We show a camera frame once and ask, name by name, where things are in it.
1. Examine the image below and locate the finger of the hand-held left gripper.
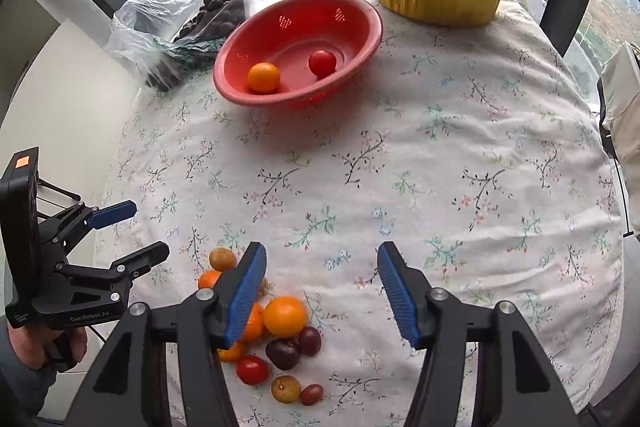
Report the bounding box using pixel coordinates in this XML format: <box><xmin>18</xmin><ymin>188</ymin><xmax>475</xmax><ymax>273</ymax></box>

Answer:
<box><xmin>54</xmin><ymin>241</ymin><xmax>171</xmax><ymax>304</ymax></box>
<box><xmin>35</xmin><ymin>200</ymin><xmax>137</xmax><ymax>258</ymax></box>

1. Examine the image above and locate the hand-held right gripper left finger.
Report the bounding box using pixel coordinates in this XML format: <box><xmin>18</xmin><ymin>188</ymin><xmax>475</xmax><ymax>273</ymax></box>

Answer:
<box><xmin>65</xmin><ymin>241</ymin><xmax>268</xmax><ymax>427</ymax></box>

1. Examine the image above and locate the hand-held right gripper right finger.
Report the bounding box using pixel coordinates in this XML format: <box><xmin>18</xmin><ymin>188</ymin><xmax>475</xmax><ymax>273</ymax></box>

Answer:
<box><xmin>376</xmin><ymin>241</ymin><xmax>591</xmax><ymax>427</ymax></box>

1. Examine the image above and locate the small yellow-brown fruit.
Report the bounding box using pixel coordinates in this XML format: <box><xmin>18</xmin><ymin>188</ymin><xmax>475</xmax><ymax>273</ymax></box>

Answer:
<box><xmin>209</xmin><ymin>247</ymin><xmax>237</xmax><ymax>272</ymax></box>

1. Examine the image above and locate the large orange mandarin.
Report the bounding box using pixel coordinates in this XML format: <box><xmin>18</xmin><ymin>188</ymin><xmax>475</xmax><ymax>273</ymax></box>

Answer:
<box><xmin>263</xmin><ymin>296</ymin><xmax>308</xmax><ymax>339</ymax></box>

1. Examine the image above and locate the small orange mandarin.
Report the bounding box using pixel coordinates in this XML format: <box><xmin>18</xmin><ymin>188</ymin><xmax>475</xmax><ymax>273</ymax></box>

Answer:
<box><xmin>217</xmin><ymin>340</ymin><xmax>246</xmax><ymax>363</ymax></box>

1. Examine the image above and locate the dark purple plum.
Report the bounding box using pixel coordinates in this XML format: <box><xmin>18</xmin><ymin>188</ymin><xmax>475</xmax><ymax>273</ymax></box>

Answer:
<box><xmin>265</xmin><ymin>338</ymin><xmax>301</xmax><ymax>371</ymax></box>

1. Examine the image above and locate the red cherry tomato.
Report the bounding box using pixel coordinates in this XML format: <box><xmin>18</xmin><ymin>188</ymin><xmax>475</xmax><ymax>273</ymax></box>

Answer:
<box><xmin>235</xmin><ymin>355</ymin><xmax>270</xmax><ymax>386</ymax></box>
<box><xmin>308</xmin><ymin>50</ymin><xmax>337</xmax><ymax>78</ymax></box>

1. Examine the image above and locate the purple red grape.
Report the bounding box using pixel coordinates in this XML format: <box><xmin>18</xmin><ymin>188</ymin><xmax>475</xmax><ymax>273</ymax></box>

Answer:
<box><xmin>298</xmin><ymin>326</ymin><xmax>322</xmax><ymax>357</ymax></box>
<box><xmin>299</xmin><ymin>384</ymin><xmax>324</xmax><ymax>407</ymax></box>

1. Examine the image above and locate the yellow speckled plum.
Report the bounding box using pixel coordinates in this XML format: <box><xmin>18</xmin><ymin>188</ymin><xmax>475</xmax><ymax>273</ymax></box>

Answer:
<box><xmin>271</xmin><ymin>375</ymin><xmax>302</xmax><ymax>405</ymax></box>

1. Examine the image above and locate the red plastic colander basket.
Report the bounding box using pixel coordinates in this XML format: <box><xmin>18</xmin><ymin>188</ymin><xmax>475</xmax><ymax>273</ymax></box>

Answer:
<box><xmin>213</xmin><ymin>0</ymin><xmax>384</xmax><ymax>108</ymax></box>

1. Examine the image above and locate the person's left forearm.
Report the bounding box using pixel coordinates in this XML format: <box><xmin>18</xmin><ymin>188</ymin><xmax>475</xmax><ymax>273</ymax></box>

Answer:
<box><xmin>0</xmin><ymin>347</ymin><xmax>58</xmax><ymax>415</ymax></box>

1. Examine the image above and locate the person's left hand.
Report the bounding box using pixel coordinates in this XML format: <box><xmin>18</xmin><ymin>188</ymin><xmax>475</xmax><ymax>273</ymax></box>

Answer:
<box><xmin>5</xmin><ymin>322</ymin><xmax>90</xmax><ymax>373</ymax></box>

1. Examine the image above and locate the floral white tablecloth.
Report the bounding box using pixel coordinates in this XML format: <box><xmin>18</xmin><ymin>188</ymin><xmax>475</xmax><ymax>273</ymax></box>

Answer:
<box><xmin>92</xmin><ymin>0</ymin><xmax>626</xmax><ymax>427</ymax></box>

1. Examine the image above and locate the clear plastic bag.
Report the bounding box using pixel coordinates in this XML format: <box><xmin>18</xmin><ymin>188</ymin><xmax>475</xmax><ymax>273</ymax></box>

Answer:
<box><xmin>107</xmin><ymin>0</ymin><xmax>261</xmax><ymax>95</ymax></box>

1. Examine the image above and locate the pile of dark chestnuts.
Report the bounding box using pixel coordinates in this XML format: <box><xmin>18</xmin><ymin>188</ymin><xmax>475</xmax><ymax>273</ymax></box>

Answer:
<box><xmin>145</xmin><ymin>0</ymin><xmax>247</xmax><ymax>90</ymax></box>

